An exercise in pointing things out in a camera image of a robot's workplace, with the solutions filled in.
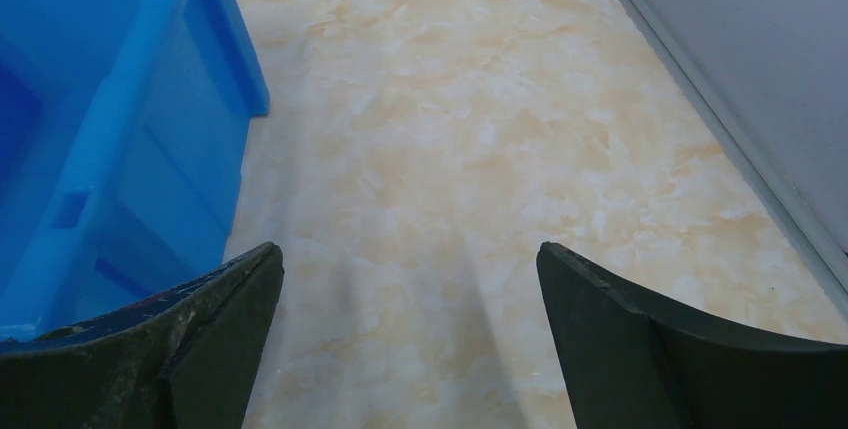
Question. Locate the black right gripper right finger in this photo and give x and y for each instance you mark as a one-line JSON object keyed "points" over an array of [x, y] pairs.
{"points": [[635, 358]]}

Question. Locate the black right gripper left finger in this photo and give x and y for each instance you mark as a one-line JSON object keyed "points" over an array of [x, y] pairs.
{"points": [[186, 357]]}

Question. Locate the blue plastic compartment bin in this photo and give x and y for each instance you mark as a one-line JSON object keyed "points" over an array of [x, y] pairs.
{"points": [[123, 129]]}

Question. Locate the aluminium frame rail right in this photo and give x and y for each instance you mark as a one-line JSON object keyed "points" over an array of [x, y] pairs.
{"points": [[769, 78]]}

